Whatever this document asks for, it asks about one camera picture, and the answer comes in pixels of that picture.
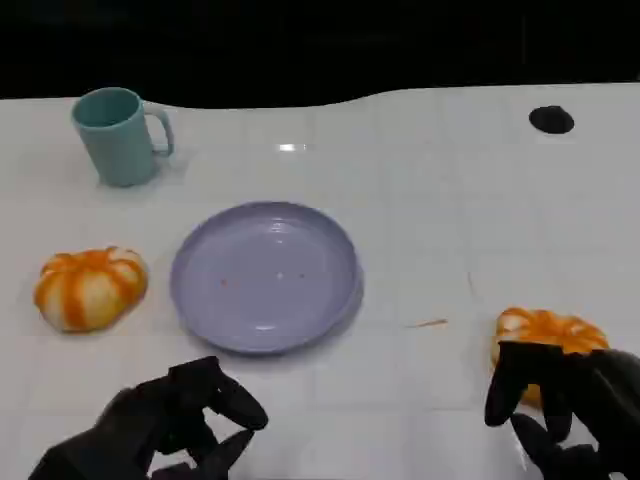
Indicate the pale green mug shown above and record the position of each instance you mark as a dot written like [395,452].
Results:
[120,145]

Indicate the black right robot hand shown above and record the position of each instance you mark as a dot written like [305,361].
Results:
[600,395]

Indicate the black round table grommet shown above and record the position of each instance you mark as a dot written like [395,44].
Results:
[551,120]

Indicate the lilac plate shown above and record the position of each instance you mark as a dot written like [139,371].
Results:
[265,280]

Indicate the thin orange sliver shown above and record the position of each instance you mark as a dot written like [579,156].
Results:
[427,323]

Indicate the orange and white bread roll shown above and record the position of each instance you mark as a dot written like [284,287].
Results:
[90,290]
[555,327]

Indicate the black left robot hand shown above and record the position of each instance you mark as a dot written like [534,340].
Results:
[165,410]

